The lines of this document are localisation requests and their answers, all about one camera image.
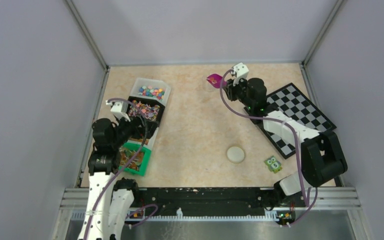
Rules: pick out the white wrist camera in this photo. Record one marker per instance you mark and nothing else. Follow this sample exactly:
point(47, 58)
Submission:
point(119, 110)
point(238, 72)

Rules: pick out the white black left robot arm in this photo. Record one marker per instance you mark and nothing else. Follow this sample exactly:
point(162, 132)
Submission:
point(109, 199)

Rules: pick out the white round jar lid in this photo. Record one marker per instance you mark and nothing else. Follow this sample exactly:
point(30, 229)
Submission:
point(235, 154)

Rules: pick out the white bin orange gummies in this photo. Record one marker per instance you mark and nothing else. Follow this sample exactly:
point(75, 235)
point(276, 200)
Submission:
point(150, 139)

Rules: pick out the green owl number card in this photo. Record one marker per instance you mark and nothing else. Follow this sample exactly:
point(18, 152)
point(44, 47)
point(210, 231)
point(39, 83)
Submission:
point(273, 164)

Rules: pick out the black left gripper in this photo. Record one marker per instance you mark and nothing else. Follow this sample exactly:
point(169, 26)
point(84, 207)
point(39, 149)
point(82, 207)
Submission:
point(139, 131)

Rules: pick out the black bin mixed candies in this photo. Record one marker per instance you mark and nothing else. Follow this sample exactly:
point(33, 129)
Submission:
point(152, 109)

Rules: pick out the black white chessboard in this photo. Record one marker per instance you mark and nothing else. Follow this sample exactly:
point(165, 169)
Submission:
point(294, 104)

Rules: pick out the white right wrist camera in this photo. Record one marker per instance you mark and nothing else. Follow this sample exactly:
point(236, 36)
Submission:
point(238, 72)

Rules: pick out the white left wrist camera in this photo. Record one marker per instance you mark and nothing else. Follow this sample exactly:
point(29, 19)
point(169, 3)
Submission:
point(119, 110)

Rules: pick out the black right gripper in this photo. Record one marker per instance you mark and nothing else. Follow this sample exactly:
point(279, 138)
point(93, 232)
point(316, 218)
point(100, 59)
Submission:
point(230, 89)

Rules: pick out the white bin round candies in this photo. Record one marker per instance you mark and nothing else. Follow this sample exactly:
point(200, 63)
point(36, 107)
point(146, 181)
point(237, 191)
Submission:
point(152, 89)

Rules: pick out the magenta plastic scoop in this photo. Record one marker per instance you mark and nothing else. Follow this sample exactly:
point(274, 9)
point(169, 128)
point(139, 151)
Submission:
point(215, 80)

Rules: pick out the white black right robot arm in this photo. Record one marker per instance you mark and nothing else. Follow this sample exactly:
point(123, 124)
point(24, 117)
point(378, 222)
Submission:
point(319, 155)

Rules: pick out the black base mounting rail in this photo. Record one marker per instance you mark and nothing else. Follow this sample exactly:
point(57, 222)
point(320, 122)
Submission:
point(214, 201)

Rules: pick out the green bin stick candies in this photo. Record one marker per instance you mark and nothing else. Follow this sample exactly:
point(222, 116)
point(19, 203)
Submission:
point(137, 166)

